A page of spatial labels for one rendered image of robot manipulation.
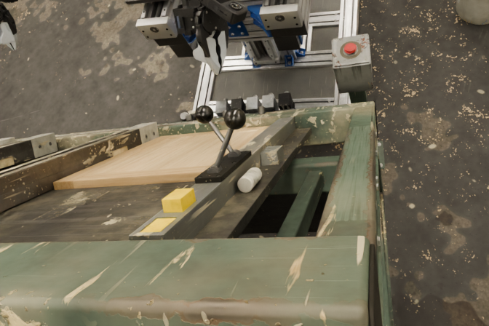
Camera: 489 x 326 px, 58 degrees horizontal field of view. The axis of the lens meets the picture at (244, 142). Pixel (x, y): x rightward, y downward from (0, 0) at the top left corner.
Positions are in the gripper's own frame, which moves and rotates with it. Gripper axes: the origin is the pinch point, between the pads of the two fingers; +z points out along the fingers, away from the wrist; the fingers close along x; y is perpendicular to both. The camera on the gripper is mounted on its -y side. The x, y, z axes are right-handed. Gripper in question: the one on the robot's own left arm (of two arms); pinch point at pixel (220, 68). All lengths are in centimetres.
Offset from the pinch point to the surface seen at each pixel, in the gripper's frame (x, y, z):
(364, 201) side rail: 29, -45, 4
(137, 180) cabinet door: 20.9, 11.2, 19.4
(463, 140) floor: -137, -24, 80
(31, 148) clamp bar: 7, 88, 33
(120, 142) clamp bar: 1, 44, 26
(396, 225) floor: -95, -7, 108
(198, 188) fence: 28.7, -16.4, 9.9
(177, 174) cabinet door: 16.8, 2.3, 18.2
